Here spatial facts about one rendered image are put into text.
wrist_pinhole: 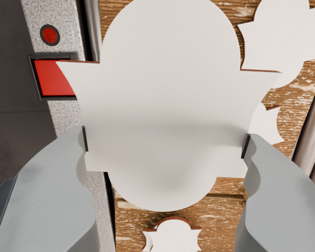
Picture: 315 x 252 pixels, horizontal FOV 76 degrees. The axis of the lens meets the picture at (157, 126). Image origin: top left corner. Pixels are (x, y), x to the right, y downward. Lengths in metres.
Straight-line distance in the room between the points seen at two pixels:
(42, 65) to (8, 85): 1.25
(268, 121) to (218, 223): 0.27
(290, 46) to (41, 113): 1.46
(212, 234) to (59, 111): 0.44
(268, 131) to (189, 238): 0.28
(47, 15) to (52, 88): 0.11
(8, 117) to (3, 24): 0.59
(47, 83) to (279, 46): 0.37
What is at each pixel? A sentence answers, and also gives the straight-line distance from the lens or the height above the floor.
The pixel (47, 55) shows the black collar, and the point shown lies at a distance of 0.38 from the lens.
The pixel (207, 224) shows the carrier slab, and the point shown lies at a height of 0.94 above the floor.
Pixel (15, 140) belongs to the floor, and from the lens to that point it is 1.80.
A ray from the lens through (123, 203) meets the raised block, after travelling 0.45.
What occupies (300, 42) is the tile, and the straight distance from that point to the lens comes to 0.38.
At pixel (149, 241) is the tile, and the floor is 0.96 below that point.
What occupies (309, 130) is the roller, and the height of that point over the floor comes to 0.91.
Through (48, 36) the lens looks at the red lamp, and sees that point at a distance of 0.39.
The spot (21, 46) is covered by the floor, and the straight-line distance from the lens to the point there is 1.51.
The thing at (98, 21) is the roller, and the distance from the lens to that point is 0.36.
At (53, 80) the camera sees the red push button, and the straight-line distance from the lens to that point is 0.39.
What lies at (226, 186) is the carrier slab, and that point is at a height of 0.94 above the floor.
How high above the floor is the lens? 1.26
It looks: 64 degrees down
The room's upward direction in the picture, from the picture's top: 178 degrees counter-clockwise
